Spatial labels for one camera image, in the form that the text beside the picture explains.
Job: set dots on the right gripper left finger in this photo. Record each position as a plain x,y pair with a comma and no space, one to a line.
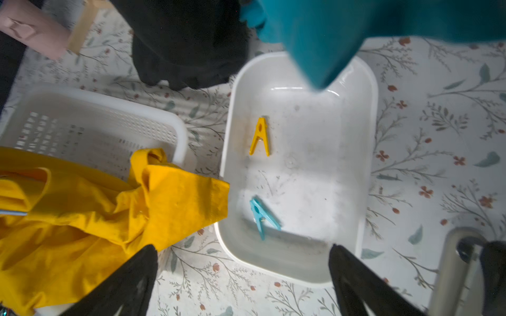
126,292

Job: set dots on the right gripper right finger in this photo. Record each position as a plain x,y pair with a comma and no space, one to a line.
358,289

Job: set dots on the yellow t-shirt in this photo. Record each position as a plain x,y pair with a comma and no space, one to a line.
83,224

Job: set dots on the teal clothespin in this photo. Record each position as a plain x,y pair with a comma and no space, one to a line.
262,213

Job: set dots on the blue wire hanger yellow shirt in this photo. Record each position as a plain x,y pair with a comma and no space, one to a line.
13,213

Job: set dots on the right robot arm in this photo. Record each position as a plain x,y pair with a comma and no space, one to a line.
471,281

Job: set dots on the white plastic tray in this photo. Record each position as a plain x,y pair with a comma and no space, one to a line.
316,179

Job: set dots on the white perforated laundry basket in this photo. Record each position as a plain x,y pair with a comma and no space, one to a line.
93,130

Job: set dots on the teal t-shirt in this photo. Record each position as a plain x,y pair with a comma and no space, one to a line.
323,36

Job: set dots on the black t-shirt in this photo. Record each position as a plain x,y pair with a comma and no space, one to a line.
190,44

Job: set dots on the wooden clothes rack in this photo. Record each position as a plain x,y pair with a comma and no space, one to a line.
79,32

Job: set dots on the pink pen cup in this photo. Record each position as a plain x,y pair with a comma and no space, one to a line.
27,24

